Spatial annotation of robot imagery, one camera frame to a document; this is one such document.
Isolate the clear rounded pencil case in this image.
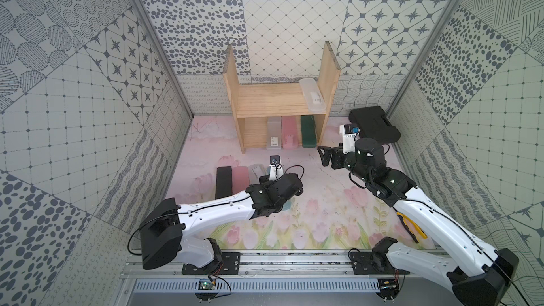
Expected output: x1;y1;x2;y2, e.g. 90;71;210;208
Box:
248;164;267;184

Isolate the pink rounded pencil case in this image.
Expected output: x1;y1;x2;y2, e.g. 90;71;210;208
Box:
232;166;250;194

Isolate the black rectangular pencil case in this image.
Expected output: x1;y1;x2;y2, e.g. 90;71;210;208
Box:
215;166;233;199

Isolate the teal pencil case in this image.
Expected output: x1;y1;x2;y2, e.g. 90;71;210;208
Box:
281;199;292;212

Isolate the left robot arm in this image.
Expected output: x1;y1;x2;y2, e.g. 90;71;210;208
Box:
136;173;303;274

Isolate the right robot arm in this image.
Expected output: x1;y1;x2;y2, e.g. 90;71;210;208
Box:
317;138;519;305

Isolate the dark green pencil case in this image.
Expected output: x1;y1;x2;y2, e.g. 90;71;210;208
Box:
300;115;317;148

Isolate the pink pencil case lower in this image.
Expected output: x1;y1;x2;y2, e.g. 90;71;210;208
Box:
281;116;299;150

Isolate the clear pencil case right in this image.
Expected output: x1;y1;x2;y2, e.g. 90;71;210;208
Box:
299;78;326;114

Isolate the frosted rectangular pencil case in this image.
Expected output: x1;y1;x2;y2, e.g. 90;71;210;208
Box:
266;116;282;150

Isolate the wooden two-tier shelf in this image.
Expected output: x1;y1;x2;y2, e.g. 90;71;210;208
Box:
222;41;341;154

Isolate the black plastic tool case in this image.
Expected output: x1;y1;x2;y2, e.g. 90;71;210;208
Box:
348;106;401;145

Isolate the yellow black tool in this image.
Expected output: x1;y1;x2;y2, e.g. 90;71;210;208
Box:
396;211;428;244

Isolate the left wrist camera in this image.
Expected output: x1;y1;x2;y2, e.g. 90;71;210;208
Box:
269;155;283;181

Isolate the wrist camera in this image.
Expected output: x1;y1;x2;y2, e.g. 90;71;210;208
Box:
269;155;283;181
342;123;360;154

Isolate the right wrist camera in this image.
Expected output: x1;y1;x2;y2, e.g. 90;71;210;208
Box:
342;123;360;154

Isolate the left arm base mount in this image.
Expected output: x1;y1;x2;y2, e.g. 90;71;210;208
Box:
182;252;242;276

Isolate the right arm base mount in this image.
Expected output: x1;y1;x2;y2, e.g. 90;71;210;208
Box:
348;239;409;275

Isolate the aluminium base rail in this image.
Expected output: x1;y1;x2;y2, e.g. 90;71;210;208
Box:
120;246;457;300

